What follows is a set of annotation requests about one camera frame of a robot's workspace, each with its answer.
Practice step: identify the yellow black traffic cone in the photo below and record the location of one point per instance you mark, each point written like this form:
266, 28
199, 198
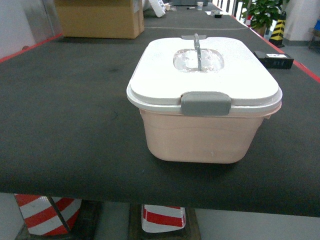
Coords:
277, 35

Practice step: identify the white paper cup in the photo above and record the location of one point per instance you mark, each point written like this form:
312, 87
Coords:
200, 5

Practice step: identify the red white traffic cone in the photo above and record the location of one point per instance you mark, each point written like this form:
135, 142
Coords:
48, 216

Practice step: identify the white box lid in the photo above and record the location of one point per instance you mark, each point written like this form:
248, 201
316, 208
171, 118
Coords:
222, 78

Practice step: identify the pink plastic storage box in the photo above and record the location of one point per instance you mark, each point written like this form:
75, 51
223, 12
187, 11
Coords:
201, 139

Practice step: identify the black rectangular device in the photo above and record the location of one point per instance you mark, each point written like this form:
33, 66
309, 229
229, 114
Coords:
274, 60

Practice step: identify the green potted plant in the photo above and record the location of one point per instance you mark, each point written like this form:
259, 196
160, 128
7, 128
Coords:
263, 13

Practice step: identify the brown cardboard box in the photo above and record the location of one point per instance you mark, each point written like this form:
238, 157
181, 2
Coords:
109, 19

